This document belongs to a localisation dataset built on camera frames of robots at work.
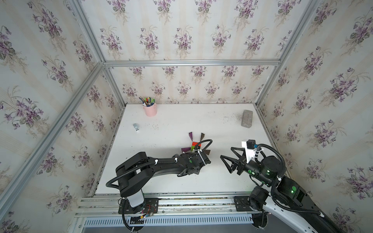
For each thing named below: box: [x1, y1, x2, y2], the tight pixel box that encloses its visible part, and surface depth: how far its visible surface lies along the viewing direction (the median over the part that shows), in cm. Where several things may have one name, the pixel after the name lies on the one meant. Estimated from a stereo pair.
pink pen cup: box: [142, 102, 158, 117], surface depth 109 cm
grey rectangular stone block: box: [240, 109, 254, 129], surface depth 110 cm
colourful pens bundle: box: [138, 96, 156, 107], surface depth 109 cm
